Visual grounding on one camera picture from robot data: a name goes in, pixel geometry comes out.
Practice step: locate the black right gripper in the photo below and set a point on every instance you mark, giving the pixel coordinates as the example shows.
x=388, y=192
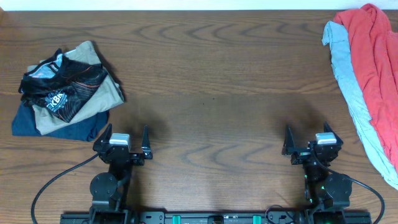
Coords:
x=311, y=154

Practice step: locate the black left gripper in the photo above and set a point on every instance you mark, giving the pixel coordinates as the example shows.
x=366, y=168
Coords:
x=123, y=154

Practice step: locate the red orange polo shirt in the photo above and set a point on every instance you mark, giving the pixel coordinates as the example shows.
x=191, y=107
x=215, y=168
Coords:
x=373, y=46

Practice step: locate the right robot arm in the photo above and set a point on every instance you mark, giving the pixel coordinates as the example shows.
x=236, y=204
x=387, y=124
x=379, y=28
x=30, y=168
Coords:
x=327, y=192

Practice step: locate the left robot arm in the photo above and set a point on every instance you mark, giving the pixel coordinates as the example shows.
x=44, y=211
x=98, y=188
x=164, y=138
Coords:
x=109, y=189

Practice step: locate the beige folded shirt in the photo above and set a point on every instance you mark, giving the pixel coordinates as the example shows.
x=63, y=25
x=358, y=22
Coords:
x=107, y=96

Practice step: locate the black patterned jersey shirt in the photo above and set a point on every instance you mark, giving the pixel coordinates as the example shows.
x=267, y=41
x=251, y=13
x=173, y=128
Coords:
x=61, y=85

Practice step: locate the navy blue folded shirt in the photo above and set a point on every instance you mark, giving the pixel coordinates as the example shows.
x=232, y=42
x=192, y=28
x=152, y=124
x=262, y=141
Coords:
x=87, y=130

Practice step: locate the light grey blue shirt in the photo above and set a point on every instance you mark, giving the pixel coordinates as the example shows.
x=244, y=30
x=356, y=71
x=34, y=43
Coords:
x=336, y=37

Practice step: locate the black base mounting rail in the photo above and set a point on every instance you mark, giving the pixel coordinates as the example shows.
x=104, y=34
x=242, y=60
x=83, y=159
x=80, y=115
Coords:
x=271, y=216

